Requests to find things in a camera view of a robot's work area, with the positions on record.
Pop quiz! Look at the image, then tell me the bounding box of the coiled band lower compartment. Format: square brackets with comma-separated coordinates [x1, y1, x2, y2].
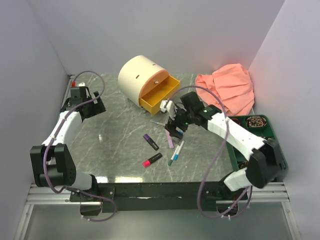
[238, 161, 249, 169]

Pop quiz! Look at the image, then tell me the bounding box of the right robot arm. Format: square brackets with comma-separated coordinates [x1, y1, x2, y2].
[160, 92, 283, 199]

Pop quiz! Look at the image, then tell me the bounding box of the purple highlighter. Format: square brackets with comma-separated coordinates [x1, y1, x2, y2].
[143, 133, 159, 151]

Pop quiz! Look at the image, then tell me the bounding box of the lilac correction tape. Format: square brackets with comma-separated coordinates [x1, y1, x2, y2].
[165, 130, 174, 149]

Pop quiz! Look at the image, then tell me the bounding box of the black base bar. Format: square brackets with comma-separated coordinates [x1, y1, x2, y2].
[69, 181, 248, 217]

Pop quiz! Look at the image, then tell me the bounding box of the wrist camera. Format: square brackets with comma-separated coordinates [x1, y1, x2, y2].
[160, 100, 178, 120]
[70, 81, 87, 90]

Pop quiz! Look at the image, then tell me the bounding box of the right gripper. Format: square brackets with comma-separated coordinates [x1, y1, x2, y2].
[164, 104, 194, 140]

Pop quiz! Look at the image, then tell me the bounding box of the green compartment tray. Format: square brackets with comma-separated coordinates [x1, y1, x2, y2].
[227, 114, 289, 182]

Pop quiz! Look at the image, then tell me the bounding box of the pink highlighter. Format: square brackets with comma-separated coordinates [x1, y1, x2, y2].
[142, 152, 163, 168]

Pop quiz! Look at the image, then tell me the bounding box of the coiled band top compartment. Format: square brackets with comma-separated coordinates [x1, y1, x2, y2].
[246, 115, 267, 128]

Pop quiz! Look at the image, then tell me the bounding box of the coiled band compartment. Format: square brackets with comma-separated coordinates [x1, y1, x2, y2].
[238, 161, 249, 169]
[246, 115, 267, 128]

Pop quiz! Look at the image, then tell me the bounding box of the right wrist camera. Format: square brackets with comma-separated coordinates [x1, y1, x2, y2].
[160, 100, 178, 120]

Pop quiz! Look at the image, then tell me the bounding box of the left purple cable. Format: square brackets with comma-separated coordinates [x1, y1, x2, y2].
[42, 71, 118, 223]

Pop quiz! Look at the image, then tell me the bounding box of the round cream drawer cabinet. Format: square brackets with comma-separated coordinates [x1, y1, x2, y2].
[117, 55, 181, 115]

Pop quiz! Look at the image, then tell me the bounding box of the pink cloth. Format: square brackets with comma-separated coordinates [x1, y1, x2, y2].
[195, 63, 255, 116]

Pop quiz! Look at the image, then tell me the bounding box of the blue capped marker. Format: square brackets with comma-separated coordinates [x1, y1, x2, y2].
[173, 140, 185, 161]

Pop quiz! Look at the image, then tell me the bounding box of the green capped marker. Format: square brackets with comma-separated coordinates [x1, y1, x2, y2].
[168, 145, 180, 166]

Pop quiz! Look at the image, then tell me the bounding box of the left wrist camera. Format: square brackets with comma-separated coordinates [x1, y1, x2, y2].
[70, 81, 87, 90]

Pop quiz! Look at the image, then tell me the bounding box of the thin white pen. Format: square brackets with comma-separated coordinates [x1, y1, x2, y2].
[150, 120, 166, 127]

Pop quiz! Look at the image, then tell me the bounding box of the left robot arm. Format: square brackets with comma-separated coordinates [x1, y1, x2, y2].
[30, 86, 106, 201]

